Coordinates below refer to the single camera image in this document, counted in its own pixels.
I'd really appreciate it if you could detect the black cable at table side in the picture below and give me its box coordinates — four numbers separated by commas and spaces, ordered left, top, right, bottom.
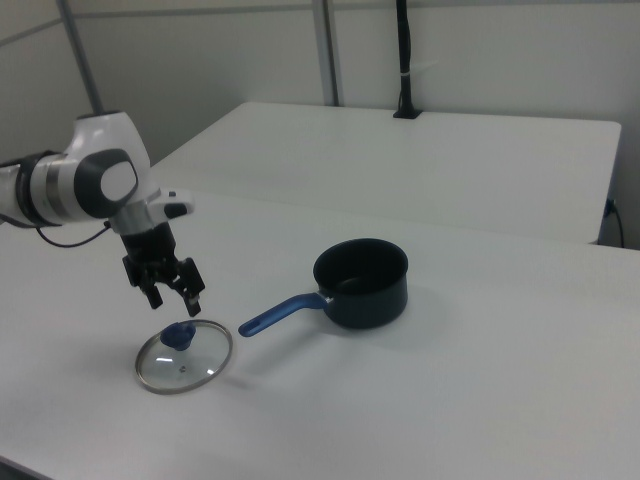
604, 198, 627, 249

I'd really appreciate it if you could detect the white adjoining table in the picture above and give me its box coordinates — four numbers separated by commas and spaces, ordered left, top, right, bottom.
149, 101, 623, 246

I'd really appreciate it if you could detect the grey partition post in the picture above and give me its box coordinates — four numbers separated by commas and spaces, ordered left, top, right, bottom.
61, 0, 105, 117
312, 0, 347, 108

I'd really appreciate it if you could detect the black pole with clamp base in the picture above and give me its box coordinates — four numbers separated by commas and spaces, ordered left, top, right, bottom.
392, 0, 424, 121

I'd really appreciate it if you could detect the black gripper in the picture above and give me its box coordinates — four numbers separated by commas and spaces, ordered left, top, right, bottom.
121, 221, 207, 318

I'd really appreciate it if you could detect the dark saucepan with blue handle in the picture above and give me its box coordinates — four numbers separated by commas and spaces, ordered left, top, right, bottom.
238, 238, 410, 339

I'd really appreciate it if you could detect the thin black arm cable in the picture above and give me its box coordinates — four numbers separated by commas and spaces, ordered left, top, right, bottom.
0, 212, 112, 249

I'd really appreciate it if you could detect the glass saucepan lid blue knob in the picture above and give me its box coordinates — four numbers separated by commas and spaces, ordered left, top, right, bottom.
134, 318, 235, 396

